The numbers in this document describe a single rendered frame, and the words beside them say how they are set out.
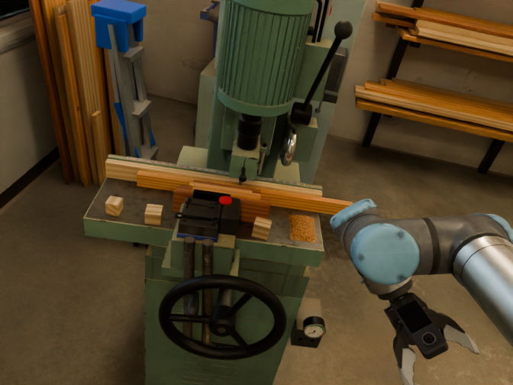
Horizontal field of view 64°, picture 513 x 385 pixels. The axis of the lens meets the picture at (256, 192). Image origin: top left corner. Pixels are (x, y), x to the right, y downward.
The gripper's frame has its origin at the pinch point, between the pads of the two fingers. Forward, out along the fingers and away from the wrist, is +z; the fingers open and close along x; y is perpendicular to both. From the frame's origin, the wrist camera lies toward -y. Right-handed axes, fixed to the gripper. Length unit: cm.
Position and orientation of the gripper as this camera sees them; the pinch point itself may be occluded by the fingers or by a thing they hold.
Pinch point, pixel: (446, 375)
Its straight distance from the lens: 92.2
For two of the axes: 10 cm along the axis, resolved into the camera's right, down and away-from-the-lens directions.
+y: 0.0, -0.9, 10.0
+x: -8.6, 5.1, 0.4
